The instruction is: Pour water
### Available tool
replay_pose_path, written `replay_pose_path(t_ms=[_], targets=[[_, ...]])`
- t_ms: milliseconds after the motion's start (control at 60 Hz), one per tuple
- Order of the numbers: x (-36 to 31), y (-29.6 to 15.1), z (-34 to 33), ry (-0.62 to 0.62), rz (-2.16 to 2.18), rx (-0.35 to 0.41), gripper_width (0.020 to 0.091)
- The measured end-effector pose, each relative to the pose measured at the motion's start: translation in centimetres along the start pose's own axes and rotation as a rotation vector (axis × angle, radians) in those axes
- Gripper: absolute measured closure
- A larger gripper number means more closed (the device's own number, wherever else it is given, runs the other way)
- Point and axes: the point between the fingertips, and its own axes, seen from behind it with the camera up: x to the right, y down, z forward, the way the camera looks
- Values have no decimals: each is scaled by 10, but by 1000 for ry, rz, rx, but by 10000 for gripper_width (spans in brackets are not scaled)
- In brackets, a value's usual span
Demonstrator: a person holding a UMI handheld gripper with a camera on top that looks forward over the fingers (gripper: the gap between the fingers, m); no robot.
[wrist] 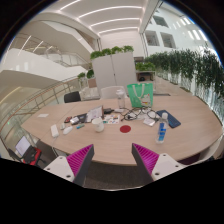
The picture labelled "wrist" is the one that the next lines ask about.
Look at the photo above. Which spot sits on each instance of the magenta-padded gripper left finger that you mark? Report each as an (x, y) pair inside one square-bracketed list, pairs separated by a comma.
[(60, 166)]

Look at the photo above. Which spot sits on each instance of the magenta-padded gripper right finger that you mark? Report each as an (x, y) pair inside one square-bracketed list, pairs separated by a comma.
[(165, 165)]

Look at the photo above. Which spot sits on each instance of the clear blue-labelled water bottle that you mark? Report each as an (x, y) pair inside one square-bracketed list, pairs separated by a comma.
[(162, 131)]

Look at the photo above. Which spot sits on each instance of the red chair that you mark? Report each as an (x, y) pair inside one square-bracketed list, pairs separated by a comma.
[(34, 155)]

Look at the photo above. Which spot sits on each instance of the white power strip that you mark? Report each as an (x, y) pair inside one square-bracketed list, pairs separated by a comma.
[(54, 130)]

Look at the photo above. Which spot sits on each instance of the white computer mouse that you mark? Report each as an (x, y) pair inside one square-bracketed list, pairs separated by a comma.
[(67, 130)]

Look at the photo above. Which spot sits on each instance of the open laptop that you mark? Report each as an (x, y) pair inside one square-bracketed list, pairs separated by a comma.
[(22, 145)]

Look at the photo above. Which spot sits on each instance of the white paper packet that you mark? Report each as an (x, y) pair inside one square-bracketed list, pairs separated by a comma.
[(149, 122)]

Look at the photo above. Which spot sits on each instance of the black notebook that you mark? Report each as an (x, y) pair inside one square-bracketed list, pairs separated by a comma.
[(81, 117)]

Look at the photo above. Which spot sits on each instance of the flat round red coaster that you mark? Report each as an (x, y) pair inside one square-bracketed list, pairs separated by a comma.
[(125, 128)]

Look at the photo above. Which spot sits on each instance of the white card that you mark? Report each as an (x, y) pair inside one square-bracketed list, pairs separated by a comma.
[(42, 115)]

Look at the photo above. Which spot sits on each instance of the white mug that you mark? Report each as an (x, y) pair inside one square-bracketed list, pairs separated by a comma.
[(98, 125)]

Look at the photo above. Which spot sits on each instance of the colourful sticker sheet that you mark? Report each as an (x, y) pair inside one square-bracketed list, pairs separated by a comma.
[(112, 120)]

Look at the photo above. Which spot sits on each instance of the black chair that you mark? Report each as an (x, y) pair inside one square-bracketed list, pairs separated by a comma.
[(72, 97)]

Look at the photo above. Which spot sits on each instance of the small black box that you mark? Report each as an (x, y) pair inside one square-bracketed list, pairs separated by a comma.
[(108, 110)]

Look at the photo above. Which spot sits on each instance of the green tote bag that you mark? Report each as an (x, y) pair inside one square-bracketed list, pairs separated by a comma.
[(138, 95)]

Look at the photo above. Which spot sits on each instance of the clear unlabelled plastic bottle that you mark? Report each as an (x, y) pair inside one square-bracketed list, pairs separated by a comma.
[(120, 100)]

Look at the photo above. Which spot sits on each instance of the white chair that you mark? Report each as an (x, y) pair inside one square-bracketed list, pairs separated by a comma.
[(110, 92)]

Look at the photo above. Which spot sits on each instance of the potted green plants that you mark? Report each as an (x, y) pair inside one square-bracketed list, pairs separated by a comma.
[(90, 75)]

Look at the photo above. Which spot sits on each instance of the low shelf with plants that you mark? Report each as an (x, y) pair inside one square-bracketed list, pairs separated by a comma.
[(145, 68)]

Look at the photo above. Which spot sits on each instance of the row of green plants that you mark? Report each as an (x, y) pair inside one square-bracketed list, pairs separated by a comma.
[(196, 70)]

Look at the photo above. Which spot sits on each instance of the white cabinet with plants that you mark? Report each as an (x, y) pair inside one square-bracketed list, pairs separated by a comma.
[(113, 71)]

